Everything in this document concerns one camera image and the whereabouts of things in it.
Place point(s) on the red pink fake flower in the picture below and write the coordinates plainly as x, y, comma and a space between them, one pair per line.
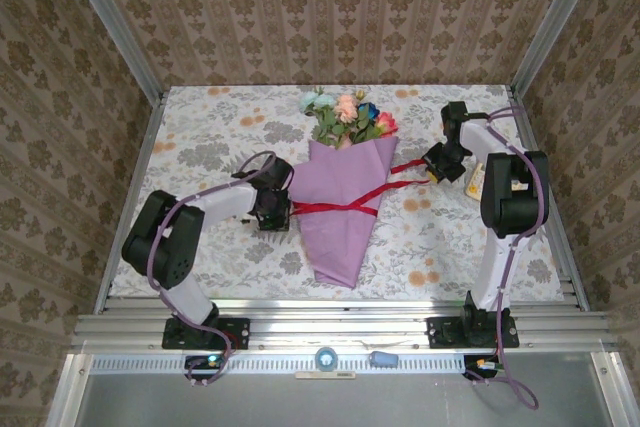
387, 123

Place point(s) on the red ribbon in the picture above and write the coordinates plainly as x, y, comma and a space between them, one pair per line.
345, 208

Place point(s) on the purple and pink wrapping paper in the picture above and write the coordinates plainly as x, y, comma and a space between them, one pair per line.
345, 237

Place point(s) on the light blue fake flower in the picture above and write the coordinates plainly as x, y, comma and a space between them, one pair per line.
320, 101

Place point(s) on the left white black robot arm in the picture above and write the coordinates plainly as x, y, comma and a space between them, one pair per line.
165, 242

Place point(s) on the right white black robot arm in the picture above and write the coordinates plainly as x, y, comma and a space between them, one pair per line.
515, 197

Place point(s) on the yellow calculator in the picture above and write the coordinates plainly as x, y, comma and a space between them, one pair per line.
475, 184

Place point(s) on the floral patterned tablecloth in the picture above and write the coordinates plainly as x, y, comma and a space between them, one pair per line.
225, 117

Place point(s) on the round blue white button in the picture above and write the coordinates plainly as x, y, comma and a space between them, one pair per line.
326, 359

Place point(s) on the black controller board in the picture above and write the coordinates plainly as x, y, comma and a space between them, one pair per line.
205, 362
482, 364

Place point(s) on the beige label strip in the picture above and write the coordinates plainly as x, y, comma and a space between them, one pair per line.
325, 375

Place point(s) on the small blue oval object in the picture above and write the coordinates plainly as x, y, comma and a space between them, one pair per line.
383, 359

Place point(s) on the grey metal panel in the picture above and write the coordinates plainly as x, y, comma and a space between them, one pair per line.
320, 402

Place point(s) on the aluminium mounting rail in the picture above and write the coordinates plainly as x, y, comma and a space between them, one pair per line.
325, 322

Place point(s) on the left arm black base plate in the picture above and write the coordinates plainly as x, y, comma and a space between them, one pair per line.
235, 334

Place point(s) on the aluminium table side rail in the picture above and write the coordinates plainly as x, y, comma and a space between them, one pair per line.
560, 247
140, 167

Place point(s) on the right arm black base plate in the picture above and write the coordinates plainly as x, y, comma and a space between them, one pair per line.
442, 332

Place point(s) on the aluminium frame post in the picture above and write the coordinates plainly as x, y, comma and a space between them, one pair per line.
110, 22
555, 22

